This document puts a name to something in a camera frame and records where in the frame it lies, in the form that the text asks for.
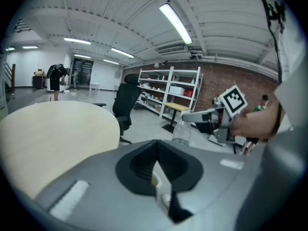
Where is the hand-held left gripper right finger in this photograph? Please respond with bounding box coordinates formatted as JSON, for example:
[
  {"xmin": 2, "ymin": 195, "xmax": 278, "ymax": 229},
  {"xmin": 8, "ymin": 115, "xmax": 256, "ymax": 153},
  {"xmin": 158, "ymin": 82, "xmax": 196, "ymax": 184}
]
[{"xmin": 157, "ymin": 140, "xmax": 263, "ymax": 231}]

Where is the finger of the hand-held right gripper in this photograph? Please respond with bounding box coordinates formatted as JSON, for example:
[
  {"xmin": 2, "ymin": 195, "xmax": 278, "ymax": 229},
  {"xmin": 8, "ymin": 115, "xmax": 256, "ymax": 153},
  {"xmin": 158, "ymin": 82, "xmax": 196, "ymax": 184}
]
[{"xmin": 181, "ymin": 108, "xmax": 218, "ymax": 124}]

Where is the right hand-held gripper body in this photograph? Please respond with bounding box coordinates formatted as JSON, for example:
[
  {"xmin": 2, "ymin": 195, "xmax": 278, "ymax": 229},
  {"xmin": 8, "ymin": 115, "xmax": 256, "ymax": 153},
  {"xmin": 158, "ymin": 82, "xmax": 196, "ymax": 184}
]
[{"xmin": 211, "ymin": 85, "xmax": 248, "ymax": 145}]

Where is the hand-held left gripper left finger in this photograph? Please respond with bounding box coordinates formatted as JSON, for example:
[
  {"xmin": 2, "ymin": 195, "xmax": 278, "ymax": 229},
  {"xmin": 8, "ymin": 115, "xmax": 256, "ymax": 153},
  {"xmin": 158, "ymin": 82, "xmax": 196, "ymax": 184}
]
[{"xmin": 33, "ymin": 140, "xmax": 175, "ymax": 231}]

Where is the clear plastic water bottle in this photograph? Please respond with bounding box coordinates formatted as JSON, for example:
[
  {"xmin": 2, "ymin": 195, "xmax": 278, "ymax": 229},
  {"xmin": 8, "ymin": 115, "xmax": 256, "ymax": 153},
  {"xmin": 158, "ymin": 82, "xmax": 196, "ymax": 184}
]
[{"xmin": 172, "ymin": 119, "xmax": 193, "ymax": 146}]

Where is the white floor device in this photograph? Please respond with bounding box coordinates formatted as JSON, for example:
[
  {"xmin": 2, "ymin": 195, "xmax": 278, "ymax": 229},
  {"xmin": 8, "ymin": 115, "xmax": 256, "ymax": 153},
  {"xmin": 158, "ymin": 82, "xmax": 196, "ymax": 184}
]
[{"xmin": 149, "ymin": 169, "xmax": 162, "ymax": 193}]

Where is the person's right hand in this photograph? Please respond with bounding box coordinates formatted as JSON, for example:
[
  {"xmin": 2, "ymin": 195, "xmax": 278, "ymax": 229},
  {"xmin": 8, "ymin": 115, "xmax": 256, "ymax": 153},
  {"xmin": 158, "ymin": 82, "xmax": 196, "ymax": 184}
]
[{"xmin": 231, "ymin": 109, "xmax": 265, "ymax": 139}]

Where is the small square yellow table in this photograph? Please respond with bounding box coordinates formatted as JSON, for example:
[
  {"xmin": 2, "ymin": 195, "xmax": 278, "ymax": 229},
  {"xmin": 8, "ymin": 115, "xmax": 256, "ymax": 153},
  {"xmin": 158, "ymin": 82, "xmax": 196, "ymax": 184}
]
[{"xmin": 161, "ymin": 102, "xmax": 191, "ymax": 132}]

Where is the white goods storage rack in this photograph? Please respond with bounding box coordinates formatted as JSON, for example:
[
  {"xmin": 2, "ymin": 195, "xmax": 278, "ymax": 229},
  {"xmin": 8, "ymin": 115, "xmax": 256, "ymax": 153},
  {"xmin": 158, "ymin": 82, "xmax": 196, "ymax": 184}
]
[{"xmin": 138, "ymin": 66, "xmax": 204, "ymax": 119}]

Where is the person's right white shoe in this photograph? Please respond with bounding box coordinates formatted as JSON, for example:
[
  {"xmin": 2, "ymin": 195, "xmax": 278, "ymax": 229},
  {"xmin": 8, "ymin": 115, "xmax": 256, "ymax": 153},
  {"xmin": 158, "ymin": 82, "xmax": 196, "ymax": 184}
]
[{"xmin": 161, "ymin": 193, "xmax": 172, "ymax": 208}]

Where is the white ceiling air conditioner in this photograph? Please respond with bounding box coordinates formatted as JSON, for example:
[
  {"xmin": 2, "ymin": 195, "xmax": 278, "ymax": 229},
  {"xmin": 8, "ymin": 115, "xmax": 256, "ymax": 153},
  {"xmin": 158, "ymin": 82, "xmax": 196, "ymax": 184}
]
[{"xmin": 155, "ymin": 44, "xmax": 190, "ymax": 55}]

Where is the person in white shirt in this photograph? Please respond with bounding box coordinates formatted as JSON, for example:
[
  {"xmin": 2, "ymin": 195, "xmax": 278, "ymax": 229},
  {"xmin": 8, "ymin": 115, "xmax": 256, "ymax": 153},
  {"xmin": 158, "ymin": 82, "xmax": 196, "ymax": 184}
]
[{"xmin": 235, "ymin": 0, "xmax": 308, "ymax": 231}]

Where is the black office chair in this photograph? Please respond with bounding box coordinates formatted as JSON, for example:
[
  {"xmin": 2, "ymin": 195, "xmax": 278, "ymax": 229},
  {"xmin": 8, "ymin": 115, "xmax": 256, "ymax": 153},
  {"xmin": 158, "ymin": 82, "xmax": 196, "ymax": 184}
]
[{"xmin": 92, "ymin": 73, "xmax": 142, "ymax": 144}]

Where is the round light wooden table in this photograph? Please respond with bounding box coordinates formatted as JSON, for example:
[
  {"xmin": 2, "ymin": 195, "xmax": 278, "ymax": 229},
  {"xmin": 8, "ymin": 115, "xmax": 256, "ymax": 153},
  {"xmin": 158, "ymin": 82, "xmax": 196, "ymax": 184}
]
[{"xmin": 0, "ymin": 100, "xmax": 121, "ymax": 199}]

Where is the small white table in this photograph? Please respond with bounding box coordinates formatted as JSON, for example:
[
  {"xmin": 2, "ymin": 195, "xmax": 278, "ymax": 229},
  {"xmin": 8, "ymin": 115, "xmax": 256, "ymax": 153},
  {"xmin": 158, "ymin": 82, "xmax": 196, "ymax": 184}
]
[{"xmin": 89, "ymin": 81, "xmax": 101, "ymax": 97}]

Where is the dark low cabinet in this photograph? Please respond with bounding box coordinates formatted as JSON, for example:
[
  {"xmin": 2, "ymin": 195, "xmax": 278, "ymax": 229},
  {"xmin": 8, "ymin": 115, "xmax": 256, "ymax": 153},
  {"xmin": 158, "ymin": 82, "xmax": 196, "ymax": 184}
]
[{"xmin": 32, "ymin": 68, "xmax": 47, "ymax": 89}]

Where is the dark stair banister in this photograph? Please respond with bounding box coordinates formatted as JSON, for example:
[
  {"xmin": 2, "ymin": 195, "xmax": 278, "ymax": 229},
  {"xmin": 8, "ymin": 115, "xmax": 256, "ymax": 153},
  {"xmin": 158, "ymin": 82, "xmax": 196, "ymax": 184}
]
[{"xmin": 4, "ymin": 61, "xmax": 16, "ymax": 93}]

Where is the black metal railing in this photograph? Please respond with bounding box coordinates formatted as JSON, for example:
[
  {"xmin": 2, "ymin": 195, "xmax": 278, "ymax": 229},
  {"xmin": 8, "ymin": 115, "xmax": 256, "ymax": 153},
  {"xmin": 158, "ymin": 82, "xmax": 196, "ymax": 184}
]
[{"xmin": 13, "ymin": 18, "xmax": 32, "ymax": 33}]

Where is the thick black cable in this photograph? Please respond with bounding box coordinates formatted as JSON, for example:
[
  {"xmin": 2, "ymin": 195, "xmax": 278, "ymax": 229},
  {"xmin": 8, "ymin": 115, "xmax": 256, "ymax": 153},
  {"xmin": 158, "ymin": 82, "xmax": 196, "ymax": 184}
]
[{"xmin": 259, "ymin": 0, "xmax": 283, "ymax": 84}]

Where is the black wall panel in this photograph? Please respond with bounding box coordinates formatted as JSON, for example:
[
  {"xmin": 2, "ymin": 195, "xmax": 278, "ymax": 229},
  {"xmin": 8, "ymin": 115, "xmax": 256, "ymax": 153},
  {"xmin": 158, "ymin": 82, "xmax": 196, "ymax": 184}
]
[{"xmin": 72, "ymin": 58, "xmax": 94, "ymax": 86}]

